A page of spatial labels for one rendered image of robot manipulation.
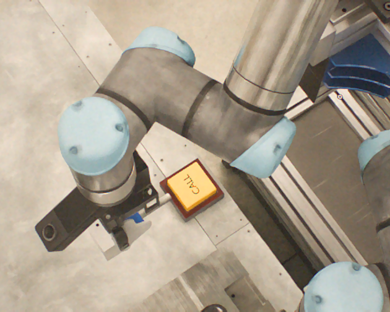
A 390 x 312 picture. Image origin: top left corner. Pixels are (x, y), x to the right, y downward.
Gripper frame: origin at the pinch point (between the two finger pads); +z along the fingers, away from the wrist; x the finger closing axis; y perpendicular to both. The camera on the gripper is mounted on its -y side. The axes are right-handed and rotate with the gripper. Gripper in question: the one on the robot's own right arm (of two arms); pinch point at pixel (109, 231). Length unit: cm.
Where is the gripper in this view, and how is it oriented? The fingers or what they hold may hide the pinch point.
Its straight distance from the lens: 115.4
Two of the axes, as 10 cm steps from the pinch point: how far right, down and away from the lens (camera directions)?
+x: -5.7, -7.6, 3.1
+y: 8.2, -5.3, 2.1
